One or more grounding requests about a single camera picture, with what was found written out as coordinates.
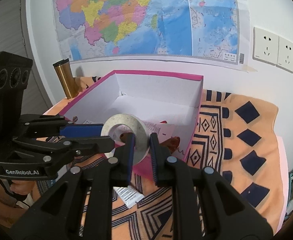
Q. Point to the white wall socket panel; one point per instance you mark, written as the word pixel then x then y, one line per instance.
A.
pixel 265 46

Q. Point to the pink tube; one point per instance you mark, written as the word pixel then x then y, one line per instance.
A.
pixel 129 195

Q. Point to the grey tape roll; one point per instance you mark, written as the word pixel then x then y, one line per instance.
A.
pixel 129 137

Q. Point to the pink cardboard box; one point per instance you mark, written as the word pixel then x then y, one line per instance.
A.
pixel 150 96

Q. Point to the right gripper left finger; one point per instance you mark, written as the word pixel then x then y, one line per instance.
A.
pixel 79 205

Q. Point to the colourful wall map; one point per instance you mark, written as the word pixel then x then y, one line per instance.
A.
pixel 210 31

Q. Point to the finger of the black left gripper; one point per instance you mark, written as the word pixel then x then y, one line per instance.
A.
pixel 64 150
pixel 42 126

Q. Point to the person's left hand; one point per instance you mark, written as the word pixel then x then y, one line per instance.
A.
pixel 25 188

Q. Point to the gold thermos bottle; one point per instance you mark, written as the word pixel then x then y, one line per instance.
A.
pixel 64 73

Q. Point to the grey door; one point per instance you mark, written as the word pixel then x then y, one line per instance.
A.
pixel 14 38

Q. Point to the brown toy figure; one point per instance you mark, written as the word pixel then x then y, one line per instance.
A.
pixel 172 144

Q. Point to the orange patterned tablecloth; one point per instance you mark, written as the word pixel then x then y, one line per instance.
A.
pixel 235 136

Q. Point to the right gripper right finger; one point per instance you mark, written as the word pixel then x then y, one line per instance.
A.
pixel 204 204

